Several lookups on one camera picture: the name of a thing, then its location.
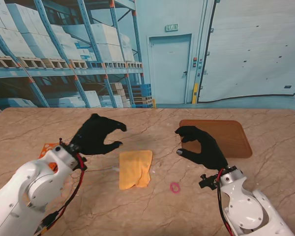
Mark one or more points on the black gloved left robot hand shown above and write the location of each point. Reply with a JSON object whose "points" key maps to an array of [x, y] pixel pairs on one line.
{"points": [[93, 137]]}

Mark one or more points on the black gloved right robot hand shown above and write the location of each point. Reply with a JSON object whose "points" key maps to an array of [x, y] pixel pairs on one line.
{"points": [[211, 155]]}

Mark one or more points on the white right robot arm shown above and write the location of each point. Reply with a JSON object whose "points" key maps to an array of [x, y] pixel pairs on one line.
{"points": [[248, 211]]}

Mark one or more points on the yellow orange cloth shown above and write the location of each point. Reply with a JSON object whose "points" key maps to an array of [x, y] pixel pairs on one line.
{"points": [[135, 169]]}

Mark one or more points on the brown wooden tray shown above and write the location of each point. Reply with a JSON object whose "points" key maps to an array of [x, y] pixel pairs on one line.
{"points": [[231, 137]]}

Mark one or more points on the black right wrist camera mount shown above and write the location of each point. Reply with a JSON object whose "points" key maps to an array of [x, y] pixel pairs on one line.
{"points": [[207, 182]]}

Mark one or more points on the warehouse print backdrop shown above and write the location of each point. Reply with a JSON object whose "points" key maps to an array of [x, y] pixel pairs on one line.
{"points": [[162, 24]]}

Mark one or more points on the pink rubber band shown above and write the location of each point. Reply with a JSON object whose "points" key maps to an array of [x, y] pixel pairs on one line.
{"points": [[171, 188]]}

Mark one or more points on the orange plastic test tube rack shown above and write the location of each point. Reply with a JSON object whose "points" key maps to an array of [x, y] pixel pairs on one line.
{"points": [[47, 148]]}

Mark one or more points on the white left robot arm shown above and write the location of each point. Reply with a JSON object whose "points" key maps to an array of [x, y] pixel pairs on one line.
{"points": [[27, 189]]}

